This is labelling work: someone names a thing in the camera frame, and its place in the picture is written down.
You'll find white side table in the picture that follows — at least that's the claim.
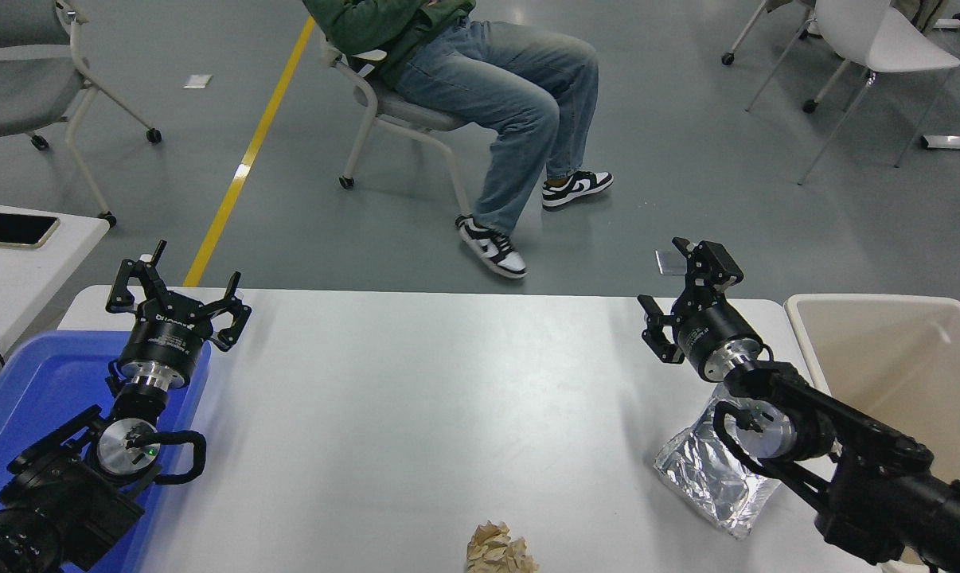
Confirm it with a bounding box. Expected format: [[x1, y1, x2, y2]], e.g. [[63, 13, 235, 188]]
[[0, 201, 111, 379]]

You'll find blue plastic tray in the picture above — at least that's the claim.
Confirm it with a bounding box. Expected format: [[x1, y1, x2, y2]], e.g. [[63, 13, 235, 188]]
[[0, 329, 213, 573]]

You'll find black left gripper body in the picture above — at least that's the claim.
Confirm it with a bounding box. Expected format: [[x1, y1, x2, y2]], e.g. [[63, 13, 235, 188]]
[[116, 306, 213, 375]]

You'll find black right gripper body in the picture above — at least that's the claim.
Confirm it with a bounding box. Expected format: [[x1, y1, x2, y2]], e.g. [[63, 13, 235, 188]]
[[674, 306, 762, 380]]

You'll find person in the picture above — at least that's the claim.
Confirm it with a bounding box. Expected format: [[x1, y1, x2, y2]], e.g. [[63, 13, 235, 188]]
[[301, 0, 615, 280]]

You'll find foil tray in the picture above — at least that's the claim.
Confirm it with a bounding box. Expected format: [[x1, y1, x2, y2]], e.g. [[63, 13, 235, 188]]
[[654, 386, 782, 542]]

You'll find tan paper ball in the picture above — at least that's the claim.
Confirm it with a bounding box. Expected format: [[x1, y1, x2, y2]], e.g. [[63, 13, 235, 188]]
[[465, 520, 540, 573]]

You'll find white-legged castor chair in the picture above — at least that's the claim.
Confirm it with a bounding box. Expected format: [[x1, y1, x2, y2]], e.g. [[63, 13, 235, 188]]
[[720, 0, 867, 116]]

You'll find black smartphone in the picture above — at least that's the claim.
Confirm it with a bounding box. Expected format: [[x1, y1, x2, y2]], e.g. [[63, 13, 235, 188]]
[[0, 212, 61, 251]]

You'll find large pale plastic bin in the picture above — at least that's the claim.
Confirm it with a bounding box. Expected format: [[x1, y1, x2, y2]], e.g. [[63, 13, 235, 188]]
[[784, 293, 960, 573]]

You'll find white shell chair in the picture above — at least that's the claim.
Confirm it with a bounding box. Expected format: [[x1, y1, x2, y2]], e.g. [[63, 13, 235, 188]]
[[747, 0, 960, 185]]

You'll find grey castor chair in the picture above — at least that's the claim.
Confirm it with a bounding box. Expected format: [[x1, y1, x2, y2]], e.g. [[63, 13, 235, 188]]
[[0, 0, 163, 228]]

